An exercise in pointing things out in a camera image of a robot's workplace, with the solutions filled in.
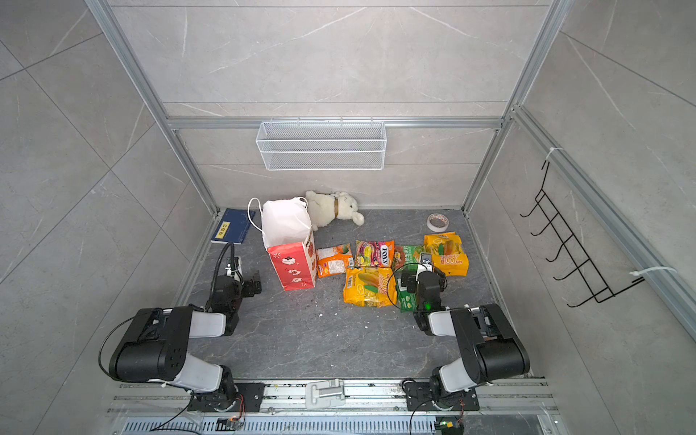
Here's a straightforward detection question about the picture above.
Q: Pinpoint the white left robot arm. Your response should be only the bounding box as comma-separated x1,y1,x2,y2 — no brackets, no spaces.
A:
105,272,262,400

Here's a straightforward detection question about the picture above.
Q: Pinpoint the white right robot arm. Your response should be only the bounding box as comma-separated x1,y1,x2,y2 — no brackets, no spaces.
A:
402,266,531,407

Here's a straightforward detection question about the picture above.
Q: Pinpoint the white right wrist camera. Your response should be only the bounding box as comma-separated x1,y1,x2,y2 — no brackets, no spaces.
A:
418,252,433,273

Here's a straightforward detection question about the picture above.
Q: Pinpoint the large yellow snack bag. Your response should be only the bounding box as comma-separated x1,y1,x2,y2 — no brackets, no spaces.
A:
424,232,469,277

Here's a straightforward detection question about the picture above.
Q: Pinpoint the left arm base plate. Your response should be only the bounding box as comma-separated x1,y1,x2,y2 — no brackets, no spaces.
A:
187,382,266,413

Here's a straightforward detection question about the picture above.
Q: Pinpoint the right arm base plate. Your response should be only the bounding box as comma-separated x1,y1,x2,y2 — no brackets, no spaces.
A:
401,379,480,413

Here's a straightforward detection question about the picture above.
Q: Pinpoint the white tape roll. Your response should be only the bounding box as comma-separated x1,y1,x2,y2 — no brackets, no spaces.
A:
426,213,450,234

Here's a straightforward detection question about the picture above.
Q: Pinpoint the grey rail bracket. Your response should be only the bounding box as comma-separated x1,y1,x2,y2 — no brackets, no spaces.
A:
306,379,346,410

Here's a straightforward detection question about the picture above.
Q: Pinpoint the white plush bear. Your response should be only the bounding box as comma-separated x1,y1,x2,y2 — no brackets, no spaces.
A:
304,190,364,231

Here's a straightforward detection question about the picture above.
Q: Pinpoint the colourful orange candy bag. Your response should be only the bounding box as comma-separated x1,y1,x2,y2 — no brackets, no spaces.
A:
355,240,395,268

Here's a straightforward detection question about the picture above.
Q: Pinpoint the orange yellow snack bag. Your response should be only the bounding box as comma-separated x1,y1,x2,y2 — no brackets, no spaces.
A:
343,266,398,308

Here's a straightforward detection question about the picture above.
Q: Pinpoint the strawberry print paper bag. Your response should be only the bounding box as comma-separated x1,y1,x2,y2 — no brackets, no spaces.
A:
246,197,317,291

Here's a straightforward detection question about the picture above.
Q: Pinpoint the black wire hook rack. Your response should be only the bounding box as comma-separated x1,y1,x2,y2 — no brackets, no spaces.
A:
519,161,646,308

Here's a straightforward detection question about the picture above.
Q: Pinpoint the green corn chip bag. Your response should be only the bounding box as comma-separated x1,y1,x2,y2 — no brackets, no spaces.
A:
391,245,424,271

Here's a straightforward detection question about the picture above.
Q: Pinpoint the white wire mesh basket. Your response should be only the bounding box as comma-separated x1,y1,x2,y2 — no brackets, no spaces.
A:
256,121,388,171

